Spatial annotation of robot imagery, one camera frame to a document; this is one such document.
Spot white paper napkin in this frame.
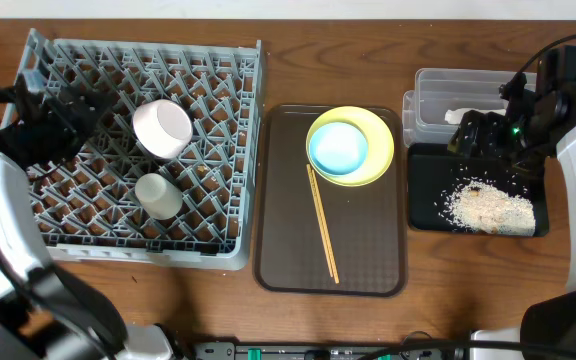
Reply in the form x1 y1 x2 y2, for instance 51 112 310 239
444 108 506 125

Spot white rice leftovers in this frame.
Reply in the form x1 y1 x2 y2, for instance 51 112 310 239
432 164 537 236

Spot white small saucer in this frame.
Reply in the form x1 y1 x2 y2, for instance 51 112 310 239
132 99 193 159

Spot white pink cup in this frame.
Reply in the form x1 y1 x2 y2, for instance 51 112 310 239
135 173 183 220

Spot light blue bowl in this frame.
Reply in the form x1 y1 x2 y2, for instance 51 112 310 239
307 122 368 176

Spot wooden chopstick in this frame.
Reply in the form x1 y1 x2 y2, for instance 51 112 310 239
310 165 340 284
306 163 334 278

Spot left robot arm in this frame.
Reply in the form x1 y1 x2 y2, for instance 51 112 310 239
0 76 183 360

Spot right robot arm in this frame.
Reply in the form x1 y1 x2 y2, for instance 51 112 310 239
448 39 576 359

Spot black waste tray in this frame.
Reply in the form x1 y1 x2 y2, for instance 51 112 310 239
407 143 550 237

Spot clear plastic waste bin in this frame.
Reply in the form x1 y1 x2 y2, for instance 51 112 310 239
402 68 514 147

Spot grey plastic dishwasher rack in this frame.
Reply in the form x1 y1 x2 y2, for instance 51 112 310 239
19 31 264 271

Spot brown plastic serving tray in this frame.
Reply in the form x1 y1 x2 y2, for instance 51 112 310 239
254 105 407 297

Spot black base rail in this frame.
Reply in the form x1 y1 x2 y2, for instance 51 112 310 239
192 341 469 360

